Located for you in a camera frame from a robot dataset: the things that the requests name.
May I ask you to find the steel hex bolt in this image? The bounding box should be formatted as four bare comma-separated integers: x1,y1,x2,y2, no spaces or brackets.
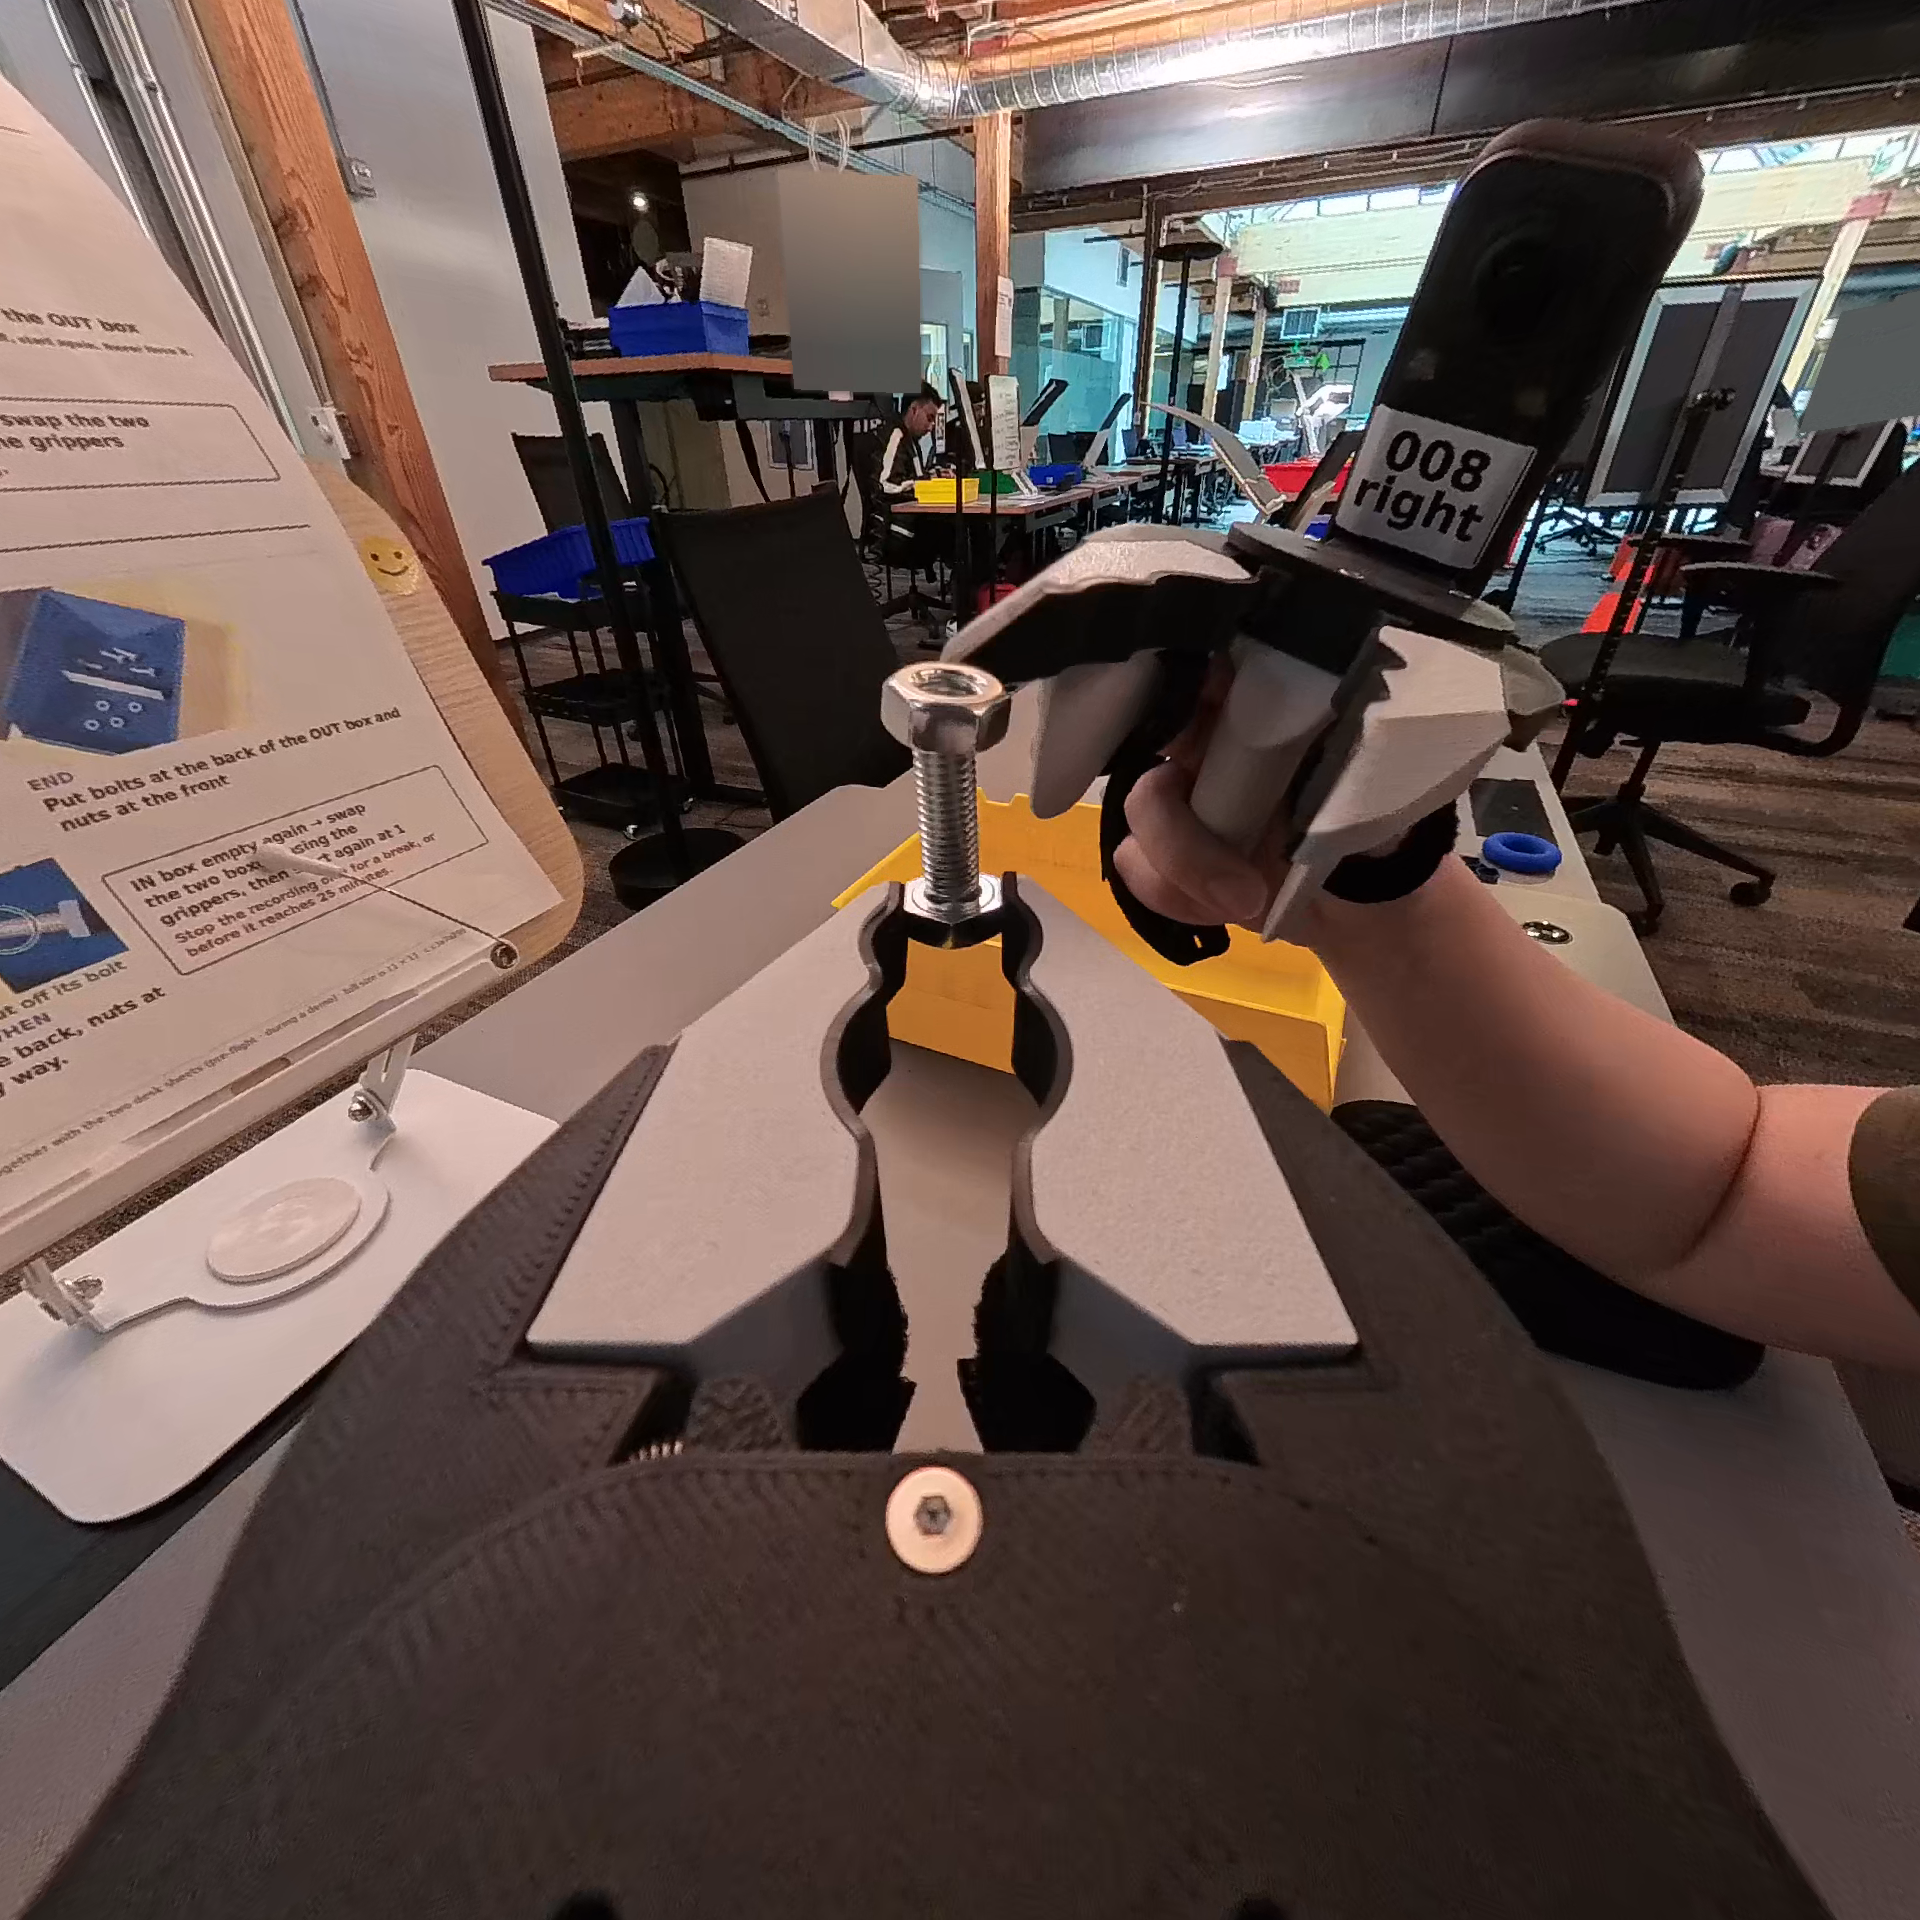
881,663,1011,913

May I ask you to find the black office chair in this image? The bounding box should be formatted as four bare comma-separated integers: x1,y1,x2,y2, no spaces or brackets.
1544,420,1912,935

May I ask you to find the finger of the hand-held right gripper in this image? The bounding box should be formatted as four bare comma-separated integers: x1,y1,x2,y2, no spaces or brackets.
941,527,1264,684
1264,622,1517,942

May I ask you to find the thick wooden post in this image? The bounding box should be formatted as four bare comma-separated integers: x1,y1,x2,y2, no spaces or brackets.
188,0,519,707

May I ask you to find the printed instruction sheet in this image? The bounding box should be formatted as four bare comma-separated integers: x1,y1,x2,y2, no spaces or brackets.
0,75,569,1226

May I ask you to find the blue plastic bin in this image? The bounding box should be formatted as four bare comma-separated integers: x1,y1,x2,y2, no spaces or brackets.
608,300,753,360
483,516,656,602

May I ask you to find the black wire cart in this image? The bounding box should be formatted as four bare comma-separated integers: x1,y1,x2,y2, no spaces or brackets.
487,516,713,841

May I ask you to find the black pole stand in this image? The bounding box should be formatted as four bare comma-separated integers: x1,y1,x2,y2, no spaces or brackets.
450,0,753,911

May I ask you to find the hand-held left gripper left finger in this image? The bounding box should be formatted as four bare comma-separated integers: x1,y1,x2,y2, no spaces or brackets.
527,900,921,1450

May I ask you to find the black wrist rest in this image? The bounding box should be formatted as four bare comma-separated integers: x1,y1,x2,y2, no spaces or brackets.
1333,1100,1769,1392

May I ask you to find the steel hex nut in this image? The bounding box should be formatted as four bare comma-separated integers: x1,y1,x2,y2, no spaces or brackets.
897,881,1024,952

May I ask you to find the white metal stand base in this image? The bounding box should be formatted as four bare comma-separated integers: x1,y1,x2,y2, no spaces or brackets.
0,1035,560,1528

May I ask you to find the yellow plastic bin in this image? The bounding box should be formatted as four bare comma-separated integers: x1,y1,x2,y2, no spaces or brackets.
832,791,1346,1110

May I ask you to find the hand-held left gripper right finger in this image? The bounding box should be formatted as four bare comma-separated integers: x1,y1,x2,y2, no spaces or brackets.
961,886,1363,1450

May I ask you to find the black mesh chair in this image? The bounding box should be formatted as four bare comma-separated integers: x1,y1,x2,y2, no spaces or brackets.
661,480,903,826

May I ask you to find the wooden top desk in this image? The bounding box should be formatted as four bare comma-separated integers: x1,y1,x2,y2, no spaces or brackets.
487,353,903,424

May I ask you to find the wooden column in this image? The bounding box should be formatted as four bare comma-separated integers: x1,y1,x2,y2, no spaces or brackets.
972,113,1018,361

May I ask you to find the person's right forearm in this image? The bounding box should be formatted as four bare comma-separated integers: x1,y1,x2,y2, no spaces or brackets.
1305,849,1920,1369

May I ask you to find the silver air duct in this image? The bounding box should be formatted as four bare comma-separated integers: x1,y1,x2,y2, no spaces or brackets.
674,0,1443,122

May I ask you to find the person's right hand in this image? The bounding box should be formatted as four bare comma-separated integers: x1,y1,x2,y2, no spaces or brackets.
1114,754,1450,946

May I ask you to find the black display board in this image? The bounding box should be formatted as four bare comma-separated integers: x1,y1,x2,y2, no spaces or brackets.
1587,278,1825,515

